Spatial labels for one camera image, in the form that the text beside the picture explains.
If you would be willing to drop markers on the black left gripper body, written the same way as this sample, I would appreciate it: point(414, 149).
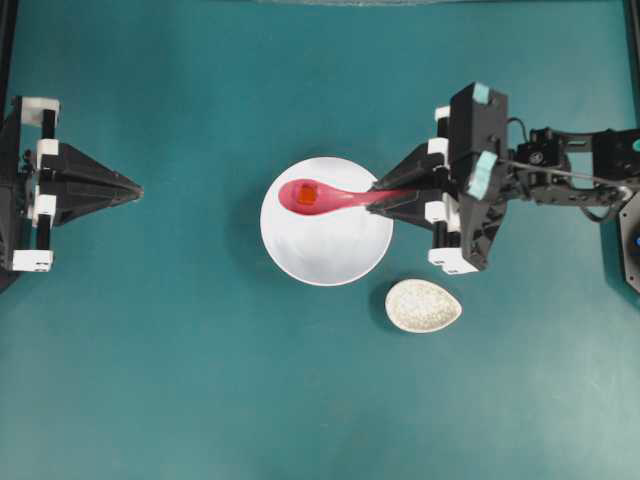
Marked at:
point(25, 240)

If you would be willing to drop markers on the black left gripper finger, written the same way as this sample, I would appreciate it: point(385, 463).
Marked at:
point(65, 203)
point(67, 162)

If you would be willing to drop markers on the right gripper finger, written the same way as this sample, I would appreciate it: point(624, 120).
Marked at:
point(417, 171)
point(408, 207)

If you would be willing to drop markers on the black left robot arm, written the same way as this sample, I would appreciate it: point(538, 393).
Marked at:
point(46, 184)

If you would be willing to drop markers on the speckled egg-shaped dish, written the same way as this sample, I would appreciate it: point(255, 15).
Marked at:
point(419, 306)

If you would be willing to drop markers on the white bowl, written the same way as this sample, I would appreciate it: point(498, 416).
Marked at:
point(330, 249)

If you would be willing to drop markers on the red block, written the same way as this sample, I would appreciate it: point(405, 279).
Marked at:
point(306, 195)

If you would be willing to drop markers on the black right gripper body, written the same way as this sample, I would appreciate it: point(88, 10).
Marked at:
point(477, 133)

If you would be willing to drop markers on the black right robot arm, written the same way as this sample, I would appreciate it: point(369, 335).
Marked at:
point(596, 173)

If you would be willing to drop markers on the pink red spoon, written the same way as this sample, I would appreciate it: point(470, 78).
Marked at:
point(329, 198)

